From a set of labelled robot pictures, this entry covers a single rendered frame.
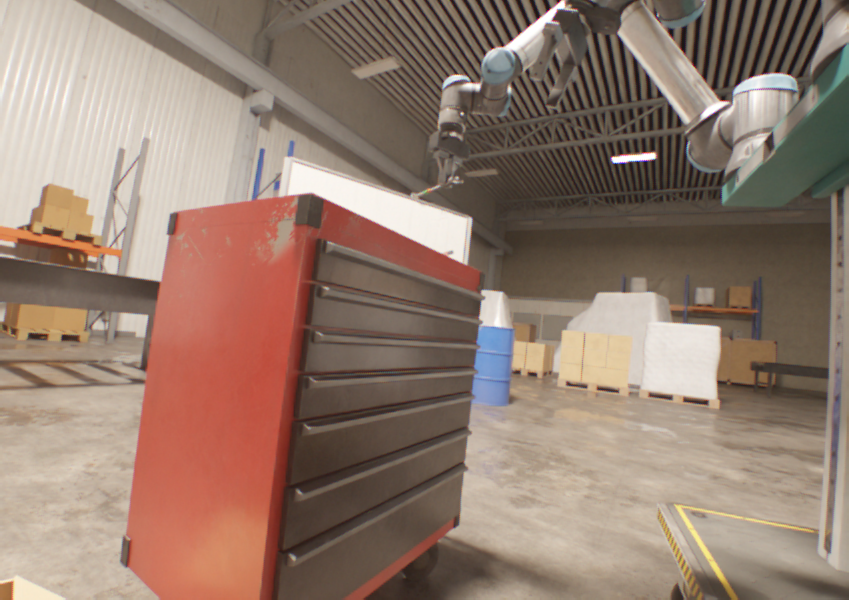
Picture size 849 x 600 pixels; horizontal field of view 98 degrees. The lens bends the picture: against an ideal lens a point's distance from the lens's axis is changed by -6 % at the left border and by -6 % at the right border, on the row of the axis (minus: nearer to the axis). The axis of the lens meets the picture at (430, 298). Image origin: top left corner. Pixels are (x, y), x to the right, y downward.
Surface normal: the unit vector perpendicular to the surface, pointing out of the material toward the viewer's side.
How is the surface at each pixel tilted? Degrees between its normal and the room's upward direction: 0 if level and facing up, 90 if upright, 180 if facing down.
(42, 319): 90
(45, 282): 90
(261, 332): 90
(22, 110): 90
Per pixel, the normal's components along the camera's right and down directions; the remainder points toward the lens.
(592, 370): -0.42, -0.12
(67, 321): 0.85, 0.05
